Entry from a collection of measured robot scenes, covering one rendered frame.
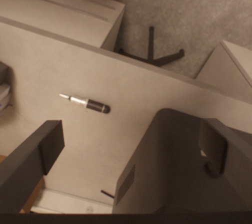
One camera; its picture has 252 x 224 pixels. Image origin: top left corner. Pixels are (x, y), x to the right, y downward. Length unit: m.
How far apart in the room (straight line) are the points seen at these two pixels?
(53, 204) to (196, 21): 1.34
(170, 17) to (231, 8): 0.37
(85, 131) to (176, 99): 0.31
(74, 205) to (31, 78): 0.72
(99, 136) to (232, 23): 1.12
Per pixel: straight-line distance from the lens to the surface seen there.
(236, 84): 0.93
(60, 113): 0.59
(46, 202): 1.08
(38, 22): 0.65
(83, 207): 1.08
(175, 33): 1.36
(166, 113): 0.47
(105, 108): 0.49
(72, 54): 0.45
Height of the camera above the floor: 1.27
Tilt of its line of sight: 51 degrees down
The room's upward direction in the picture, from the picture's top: 169 degrees counter-clockwise
